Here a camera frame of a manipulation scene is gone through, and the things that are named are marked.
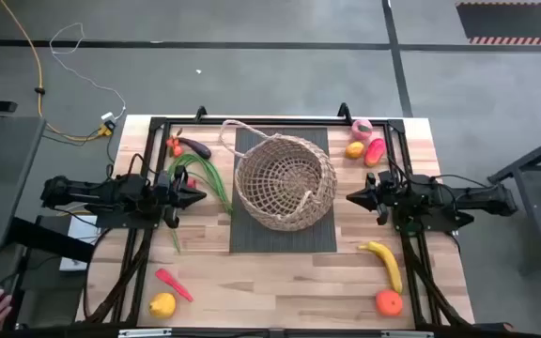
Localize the woven seagrass basket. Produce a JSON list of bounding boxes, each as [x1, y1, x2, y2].
[[217, 119, 338, 233]]

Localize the yellow banana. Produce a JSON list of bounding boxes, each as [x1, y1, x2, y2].
[[357, 240, 404, 296]]

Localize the pink peach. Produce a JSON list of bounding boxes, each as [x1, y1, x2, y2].
[[350, 118, 374, 142]]

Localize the orange tangerine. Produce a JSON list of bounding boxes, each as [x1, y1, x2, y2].
[[375, 288, 404, 317]]

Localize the thin white cable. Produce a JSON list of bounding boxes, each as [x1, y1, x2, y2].
[[48, 22, 128, 121]]

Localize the green onion bunch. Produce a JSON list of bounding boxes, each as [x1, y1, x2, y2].
[[166, 152, 234, 254]]

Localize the black striped-edge floor mat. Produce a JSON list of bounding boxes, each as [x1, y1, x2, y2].
[[456, 2, 541, 46]]

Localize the yellow and white power plug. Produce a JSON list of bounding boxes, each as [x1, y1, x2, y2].
[[99, 111, 117, 138]]

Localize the purple eggplant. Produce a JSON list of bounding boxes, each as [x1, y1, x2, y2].
[[176, 135, 212, 160]]

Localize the black aluminium rig frame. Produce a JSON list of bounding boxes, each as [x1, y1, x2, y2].
[[75, 101, 476, 338]]

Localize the red and yellow mango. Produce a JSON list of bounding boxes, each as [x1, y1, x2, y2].
[[363, 137, 388, 168]]

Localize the white box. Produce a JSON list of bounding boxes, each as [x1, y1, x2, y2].
[[58, 214, 102, 272]]

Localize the yellow lemon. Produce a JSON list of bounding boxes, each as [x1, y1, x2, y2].
[[147, 291, 178, 320]]

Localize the black desk crossbar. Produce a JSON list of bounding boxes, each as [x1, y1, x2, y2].
[[7, 217, 96, 264]]

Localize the red chili pepper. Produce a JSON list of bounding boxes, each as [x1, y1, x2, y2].
[[154, 268, 194, 303]]

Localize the dark grey placemat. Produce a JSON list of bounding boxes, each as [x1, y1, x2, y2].
[[228, 126, 338, 254]]

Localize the yellow cable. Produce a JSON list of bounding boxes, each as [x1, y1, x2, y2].
[[0, 0, 114, 142]]

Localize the silver metal bracket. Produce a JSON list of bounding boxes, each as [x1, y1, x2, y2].
[[118, 328, 173, 338], [380, 330, 435, 338]]

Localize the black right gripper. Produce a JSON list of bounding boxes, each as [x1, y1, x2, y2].
[[345, 171, 396, 226]]

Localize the small yellow-orange fruit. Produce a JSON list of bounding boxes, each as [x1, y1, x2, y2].
[[345, 141, 365, 160]]

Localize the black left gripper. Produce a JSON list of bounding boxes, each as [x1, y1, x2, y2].
[[155, 171, 208, 230]]

